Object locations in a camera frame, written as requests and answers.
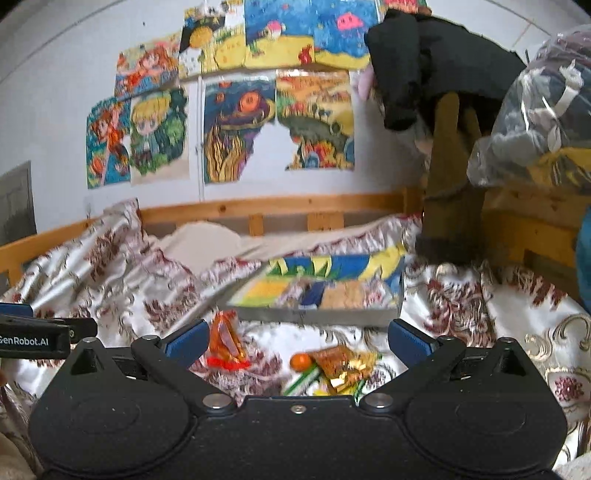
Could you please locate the blue sea wall painting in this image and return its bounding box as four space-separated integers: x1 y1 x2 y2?
245 0 315 69

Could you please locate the green stick snack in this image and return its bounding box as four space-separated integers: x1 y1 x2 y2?
281 367 321 397

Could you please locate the brown gold snack packet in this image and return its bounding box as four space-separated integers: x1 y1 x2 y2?
310 345 375 391

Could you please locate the black hanging garment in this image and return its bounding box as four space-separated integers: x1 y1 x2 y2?
365 9 526 133

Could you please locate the clear bag of clothes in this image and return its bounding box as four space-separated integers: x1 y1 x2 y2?
467 24 590 195

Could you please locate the brown hanging garment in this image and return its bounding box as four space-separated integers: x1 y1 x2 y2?
416 92 485 266

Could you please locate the swirl sun wall painting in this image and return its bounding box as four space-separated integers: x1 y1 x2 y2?
201 75 276 184

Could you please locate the pink jellyfish wall painting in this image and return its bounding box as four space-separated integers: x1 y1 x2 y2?
311 0 379 71

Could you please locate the mermaid wall painting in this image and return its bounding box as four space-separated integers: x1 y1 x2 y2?
114 32 181 100

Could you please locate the yellow green snack packet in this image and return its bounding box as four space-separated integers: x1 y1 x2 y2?
322 352 380 395

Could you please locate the wooden bed frame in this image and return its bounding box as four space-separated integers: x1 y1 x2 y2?
0 186 583 296

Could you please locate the orange snack bag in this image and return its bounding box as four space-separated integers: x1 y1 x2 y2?
205 310 250 371

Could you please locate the cream pillow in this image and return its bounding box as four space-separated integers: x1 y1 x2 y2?
152 220 379 274

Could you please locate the orange mandarin fruit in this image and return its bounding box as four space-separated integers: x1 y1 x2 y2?
290 352 314 372

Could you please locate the red hair girl painting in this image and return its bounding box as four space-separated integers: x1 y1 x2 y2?
86 97 131 189

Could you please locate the yellow moon wall painting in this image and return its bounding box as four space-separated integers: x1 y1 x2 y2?
178 1 246 80

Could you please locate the floral satin bedspread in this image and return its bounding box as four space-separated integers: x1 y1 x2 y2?
4 201 590 479

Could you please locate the grey tray with painted lining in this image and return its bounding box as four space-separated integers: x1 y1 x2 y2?
217 244 406 329

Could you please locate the blond child wall painting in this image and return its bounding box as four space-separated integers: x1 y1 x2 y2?
130 86 189 186

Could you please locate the mushroom landscape wall painting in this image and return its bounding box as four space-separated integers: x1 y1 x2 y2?
276 70 355 170

